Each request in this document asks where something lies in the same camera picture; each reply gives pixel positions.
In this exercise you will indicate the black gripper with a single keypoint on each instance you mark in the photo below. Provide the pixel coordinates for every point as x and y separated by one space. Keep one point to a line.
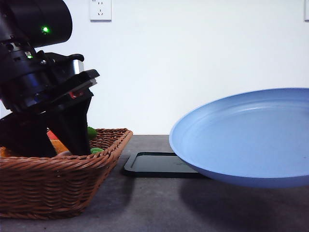
44 83

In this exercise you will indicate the blue round plate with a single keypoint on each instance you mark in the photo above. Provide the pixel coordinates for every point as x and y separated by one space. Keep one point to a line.
258 137

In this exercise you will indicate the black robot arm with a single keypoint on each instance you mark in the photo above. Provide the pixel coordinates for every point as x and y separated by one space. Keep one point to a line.
27 26

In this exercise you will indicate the brown wicker basket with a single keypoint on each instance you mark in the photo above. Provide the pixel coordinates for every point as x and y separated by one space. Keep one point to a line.
58 187

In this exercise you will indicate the orange toy carrot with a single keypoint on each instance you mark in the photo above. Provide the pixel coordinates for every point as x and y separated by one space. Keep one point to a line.
52 138

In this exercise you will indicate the yellow toy corn cob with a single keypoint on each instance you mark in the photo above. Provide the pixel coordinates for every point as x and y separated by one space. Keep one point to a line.
58 146

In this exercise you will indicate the green toy chili pepper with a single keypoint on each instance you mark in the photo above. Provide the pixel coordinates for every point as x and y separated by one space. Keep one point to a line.
95 150

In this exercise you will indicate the black rectangular tray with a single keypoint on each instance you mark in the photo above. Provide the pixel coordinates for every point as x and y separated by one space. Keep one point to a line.
159 165

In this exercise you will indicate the white wall socket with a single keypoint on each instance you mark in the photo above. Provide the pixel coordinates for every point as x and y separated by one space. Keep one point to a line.
100 11

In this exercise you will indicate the white wall plate edge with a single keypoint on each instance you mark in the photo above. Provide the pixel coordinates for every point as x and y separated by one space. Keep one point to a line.
306 9

